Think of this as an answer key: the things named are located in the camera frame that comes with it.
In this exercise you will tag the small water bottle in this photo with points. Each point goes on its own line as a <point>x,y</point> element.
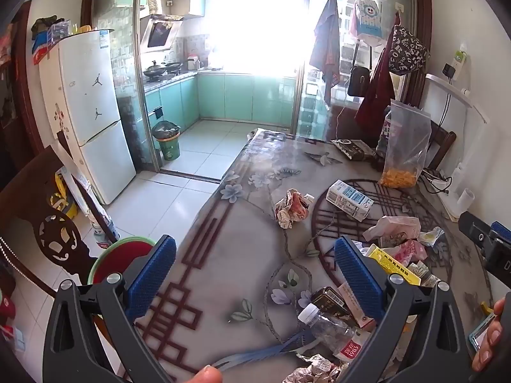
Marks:
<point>100,236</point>

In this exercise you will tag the white wall shelf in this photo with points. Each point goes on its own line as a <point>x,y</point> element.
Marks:
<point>459,89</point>

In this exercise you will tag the white milk carton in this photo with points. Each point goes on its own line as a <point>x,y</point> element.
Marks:
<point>349,200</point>

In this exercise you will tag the brown cardboard box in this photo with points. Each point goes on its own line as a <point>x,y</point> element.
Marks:
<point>355,309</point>

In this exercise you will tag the teal kitchen cabinets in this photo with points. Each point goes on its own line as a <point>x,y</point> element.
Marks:
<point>231,95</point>

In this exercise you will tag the plain wooden chair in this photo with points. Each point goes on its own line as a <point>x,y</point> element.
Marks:
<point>443,143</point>

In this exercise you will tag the purple label bottle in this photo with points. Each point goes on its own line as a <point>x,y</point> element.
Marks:
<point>383,131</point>

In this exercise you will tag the white and yellow snack packet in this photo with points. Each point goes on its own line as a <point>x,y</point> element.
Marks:
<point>432,237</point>

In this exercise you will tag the person's left hand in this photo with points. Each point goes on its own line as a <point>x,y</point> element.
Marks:
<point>205,376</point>

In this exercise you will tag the yellow snack box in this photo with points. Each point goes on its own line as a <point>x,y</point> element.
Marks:
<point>393,265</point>

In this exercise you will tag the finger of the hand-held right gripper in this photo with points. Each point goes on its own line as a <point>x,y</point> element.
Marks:
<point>473,227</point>
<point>502,231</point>

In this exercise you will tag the clear plastic wrapper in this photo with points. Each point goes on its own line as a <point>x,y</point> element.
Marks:
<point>393,229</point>

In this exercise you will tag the white power strip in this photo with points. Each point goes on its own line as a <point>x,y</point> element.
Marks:
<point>437,183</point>

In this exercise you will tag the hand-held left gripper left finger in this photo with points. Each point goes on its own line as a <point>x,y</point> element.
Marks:
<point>153,275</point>

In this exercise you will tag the clear plastic bottle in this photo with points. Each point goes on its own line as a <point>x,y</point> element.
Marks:
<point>331,333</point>

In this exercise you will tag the person's right hand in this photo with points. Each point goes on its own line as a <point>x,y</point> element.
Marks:
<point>489,341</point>

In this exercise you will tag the cartoon hanging bag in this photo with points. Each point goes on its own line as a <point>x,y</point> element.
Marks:
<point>366,16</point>

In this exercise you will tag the pink plastic wrapper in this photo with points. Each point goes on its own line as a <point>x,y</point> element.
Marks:
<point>409,252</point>

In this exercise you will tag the carved dark wooden chair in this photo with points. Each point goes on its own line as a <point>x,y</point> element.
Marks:
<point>52,231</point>

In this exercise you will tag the range hood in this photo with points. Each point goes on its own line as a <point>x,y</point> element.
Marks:
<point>161,34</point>

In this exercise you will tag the crumpled red-white wrapper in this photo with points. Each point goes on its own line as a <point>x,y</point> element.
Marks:
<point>293,209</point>

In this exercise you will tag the silver vent duct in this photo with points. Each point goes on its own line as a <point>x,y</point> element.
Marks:
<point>155,2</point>

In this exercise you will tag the black wok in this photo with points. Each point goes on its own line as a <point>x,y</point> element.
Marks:
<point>155,71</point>

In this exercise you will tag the yellow bag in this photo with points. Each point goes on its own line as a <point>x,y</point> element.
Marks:
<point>64,203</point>

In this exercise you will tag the green kitchen waste bin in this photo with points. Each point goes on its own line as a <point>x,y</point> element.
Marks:
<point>167,141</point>

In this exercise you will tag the blue hanging towel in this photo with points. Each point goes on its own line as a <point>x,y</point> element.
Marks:
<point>325,44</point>

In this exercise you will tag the black frying pan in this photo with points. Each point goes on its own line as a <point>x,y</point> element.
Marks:
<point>175,67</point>

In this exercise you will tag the white cup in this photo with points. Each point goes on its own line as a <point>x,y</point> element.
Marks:
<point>465,199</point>

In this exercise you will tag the dark snack packet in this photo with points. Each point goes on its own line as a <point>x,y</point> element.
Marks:
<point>353,149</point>

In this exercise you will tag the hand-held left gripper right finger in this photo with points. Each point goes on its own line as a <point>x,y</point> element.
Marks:
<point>357,277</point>

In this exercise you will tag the dark red garment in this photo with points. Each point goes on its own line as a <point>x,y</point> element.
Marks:
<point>377,99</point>

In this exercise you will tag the small yellow item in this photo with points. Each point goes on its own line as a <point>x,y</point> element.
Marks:
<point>487,308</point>

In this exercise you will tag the blue cased device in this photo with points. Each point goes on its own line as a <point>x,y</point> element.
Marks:
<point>481,333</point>

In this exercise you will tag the clear bag of orange snacks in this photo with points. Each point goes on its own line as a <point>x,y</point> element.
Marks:
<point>401,175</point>

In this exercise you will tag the dark patterned bag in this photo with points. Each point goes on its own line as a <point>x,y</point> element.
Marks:
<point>407,52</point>

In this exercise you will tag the white refrigerator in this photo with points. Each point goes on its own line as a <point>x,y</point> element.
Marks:
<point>92,99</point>

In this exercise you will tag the black shoulder bag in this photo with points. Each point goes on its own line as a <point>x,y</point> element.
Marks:
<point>358,81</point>

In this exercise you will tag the red basin with green rim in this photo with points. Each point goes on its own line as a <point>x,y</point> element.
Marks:
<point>119,255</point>

